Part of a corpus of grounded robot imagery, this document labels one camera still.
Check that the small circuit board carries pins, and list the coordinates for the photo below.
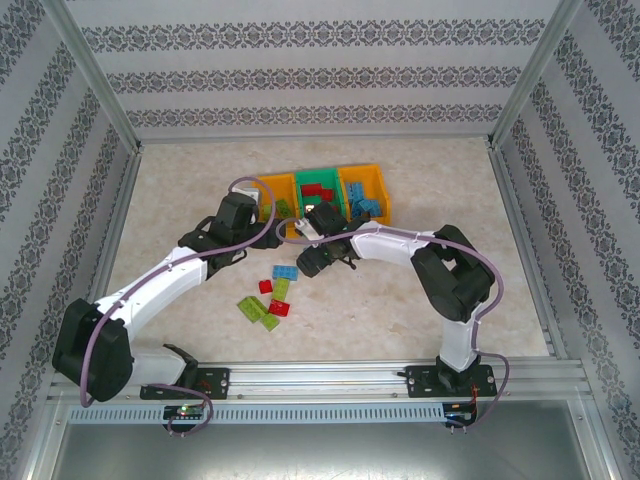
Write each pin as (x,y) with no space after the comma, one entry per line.
(460,417)
(185,411)

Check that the orange plastic bin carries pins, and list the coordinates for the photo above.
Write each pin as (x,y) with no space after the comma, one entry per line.
(280,185)
(380,195)

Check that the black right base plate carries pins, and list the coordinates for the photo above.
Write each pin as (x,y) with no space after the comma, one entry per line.
(420,382)

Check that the aluminium frame post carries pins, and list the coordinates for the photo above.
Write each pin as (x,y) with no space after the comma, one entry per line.
(90,75)
(537,75)

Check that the small red lego brick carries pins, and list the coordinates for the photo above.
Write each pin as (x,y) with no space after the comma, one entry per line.
(265,286)

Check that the aluminium mounting rail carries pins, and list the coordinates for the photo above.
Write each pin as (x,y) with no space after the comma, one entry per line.
(320,380)

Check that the green plastic bin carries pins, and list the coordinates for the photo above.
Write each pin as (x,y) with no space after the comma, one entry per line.
(320,176)

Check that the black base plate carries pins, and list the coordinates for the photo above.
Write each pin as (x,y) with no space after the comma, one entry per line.
(220,382)
(420,382)

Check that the small green lego brick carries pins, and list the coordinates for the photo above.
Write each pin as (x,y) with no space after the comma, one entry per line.
(270,321)

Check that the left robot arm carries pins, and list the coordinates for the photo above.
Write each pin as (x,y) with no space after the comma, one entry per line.
(90,350)

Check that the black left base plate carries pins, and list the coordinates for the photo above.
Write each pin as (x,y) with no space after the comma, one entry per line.
(220,382)

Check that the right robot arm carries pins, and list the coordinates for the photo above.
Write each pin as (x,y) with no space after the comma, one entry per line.
(450,280)

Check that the blue lego brick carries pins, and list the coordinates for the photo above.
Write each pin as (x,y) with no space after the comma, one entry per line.
(285,272)
(356,211)
(356,191)
(371,206)

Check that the aluminium frame rail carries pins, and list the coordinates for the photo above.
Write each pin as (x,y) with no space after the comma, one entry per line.
(510,200)
(300,139)
(120,200)

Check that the grey metal panel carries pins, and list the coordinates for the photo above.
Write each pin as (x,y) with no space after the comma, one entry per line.
(320,450)

